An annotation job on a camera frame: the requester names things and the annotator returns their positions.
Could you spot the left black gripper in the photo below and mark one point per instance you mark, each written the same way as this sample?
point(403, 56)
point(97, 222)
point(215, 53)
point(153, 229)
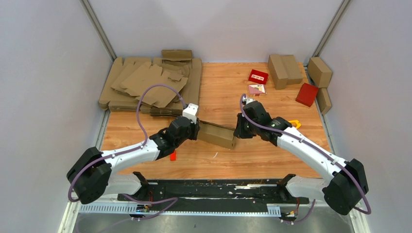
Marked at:
point(195, 128)

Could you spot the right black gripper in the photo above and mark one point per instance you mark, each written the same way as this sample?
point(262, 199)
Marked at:
point(238, 132)

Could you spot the brown cardboard box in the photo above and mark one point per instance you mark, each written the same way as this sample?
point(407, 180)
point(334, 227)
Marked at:
point(217, 134)

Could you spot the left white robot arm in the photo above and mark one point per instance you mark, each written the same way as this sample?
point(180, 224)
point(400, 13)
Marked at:
point(95, 173)

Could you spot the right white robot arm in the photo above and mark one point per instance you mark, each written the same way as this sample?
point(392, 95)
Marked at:
point(342, 185)

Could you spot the pink white picture card box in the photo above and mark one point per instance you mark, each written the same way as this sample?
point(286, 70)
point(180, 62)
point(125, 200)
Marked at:
point(255, 90)

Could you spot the red box with white labels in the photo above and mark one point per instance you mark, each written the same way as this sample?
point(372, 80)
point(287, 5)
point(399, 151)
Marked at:
point(258, 77)

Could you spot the folded cardboard box left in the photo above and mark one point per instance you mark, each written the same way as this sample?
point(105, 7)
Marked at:
point(277, 71)

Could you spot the folded cardboard box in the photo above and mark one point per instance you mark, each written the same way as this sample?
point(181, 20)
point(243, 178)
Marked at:
point(277, 71)
point(323, 100)

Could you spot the dark red box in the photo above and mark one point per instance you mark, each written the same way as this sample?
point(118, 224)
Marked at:
point(307, 94)

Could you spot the folded cardboard box lower right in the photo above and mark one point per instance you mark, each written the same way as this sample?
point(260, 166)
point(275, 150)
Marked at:
point(323, 100)

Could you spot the folded cardboard box corner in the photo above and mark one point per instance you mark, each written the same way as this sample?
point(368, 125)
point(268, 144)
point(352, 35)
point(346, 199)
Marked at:
point(319, 72)

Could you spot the small red block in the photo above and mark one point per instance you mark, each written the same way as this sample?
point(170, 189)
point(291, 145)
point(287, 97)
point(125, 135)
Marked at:
point(173, 156)

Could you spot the stack of flat cardboard blanks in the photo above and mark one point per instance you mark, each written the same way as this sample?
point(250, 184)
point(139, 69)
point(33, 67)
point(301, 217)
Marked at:
point(162, 83)

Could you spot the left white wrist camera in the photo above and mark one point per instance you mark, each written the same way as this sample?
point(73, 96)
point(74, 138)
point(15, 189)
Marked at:
point(190, 112)

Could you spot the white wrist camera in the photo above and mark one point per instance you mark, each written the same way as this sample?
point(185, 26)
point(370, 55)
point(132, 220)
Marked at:
point(190, 112)
point(247, 101)

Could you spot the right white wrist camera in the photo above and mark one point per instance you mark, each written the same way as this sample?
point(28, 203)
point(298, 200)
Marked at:
point(247, 101)

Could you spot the yellow plastic triangle frame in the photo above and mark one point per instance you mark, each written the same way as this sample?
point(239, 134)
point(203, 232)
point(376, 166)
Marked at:
point(295, 123)

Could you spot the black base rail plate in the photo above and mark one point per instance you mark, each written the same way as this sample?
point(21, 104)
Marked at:
point(227, 195)

